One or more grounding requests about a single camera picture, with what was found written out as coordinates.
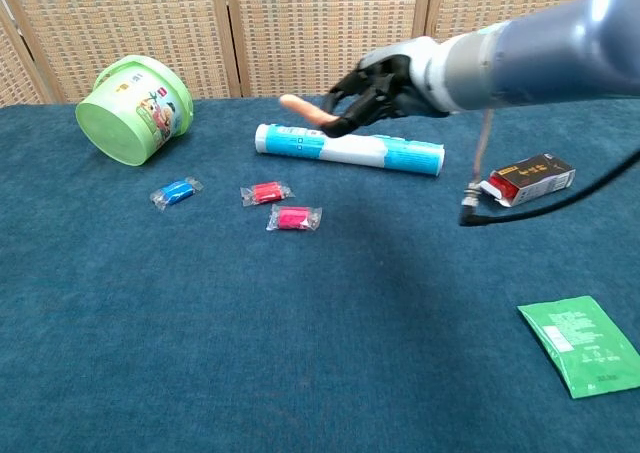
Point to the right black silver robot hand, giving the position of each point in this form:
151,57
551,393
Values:
395,83

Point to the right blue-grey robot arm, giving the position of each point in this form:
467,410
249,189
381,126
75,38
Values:
550,53

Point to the red candy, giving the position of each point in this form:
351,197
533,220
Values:
292,218
266,192

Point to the blue candy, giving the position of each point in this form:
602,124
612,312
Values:
175,192

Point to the white teal rolled bag tube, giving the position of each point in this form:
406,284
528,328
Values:
360,153

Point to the woven folding screen panel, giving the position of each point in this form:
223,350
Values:
475,0
125,23
310,33
15,73

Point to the black red carton box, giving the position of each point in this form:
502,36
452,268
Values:
535,178

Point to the teal table cloth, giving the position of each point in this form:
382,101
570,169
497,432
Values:
300,323

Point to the green plastic toy bucket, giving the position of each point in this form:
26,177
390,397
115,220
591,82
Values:
125,123

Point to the green foil sachet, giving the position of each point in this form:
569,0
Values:
585,348

